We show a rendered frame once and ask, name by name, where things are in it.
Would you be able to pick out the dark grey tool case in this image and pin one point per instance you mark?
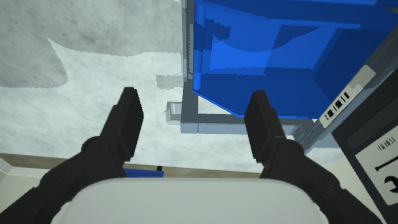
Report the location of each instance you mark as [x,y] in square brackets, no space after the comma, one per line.
[368,137]

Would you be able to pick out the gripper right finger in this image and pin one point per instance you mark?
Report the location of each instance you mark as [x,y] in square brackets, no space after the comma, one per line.
[284,160]

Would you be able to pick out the dark grey shelf rack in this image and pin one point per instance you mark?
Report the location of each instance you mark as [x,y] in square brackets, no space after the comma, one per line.
[377,68]

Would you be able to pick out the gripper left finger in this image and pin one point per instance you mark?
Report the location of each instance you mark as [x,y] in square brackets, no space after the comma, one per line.
[96,162]

